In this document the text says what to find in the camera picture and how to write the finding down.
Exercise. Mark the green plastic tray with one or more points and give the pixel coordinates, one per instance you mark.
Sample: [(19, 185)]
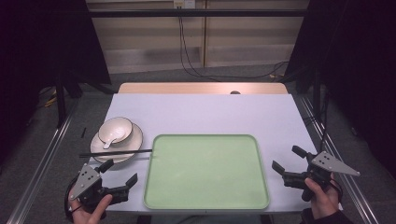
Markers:
[(205, 172)]

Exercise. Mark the small black stick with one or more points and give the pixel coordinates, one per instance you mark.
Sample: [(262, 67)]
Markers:
[(83, 132)]

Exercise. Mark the white wall socket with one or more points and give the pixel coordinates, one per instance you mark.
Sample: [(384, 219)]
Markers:
[(184, 3)]

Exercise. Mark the person's right hand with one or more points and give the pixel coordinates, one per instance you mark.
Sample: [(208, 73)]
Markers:
[(323, 199)]

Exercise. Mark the black horizontal frame bar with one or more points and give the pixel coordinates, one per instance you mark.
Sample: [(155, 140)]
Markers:
[(199, 13)]

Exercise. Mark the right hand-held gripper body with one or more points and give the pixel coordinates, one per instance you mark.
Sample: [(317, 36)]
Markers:
[(323, 169)]

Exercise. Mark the person's left hand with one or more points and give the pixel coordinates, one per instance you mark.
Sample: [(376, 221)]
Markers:
[(88, 213)]

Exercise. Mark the black curtain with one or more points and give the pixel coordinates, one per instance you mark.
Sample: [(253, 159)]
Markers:
[(40, 46), (351, 62)]

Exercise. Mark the white ceramic spoon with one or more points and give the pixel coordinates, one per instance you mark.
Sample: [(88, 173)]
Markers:
[(112, 140)]

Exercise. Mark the white plate with dark rim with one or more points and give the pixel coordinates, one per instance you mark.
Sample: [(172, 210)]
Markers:
[(134, 141)]

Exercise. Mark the white table mat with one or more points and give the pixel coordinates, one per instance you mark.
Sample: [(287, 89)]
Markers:
[(211, 115)]

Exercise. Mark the black metal stand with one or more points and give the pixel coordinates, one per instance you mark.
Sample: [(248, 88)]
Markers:
[(60, 99)]

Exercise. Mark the white bowl with dark rim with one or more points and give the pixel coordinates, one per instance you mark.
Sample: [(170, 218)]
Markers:
[(116, 127)]

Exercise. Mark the black chopstick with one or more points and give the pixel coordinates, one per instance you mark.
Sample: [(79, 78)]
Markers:
[(90, 155), (124, 151)]

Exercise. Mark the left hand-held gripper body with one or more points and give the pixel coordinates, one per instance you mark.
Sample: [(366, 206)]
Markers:
[(88, 182)]

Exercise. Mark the aluminium floor rail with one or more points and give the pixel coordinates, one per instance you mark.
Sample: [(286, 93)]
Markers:
[(342, 161), (40, 165)]

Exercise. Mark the wooden table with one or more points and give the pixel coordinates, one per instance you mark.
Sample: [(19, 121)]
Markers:
[(186, 88)]

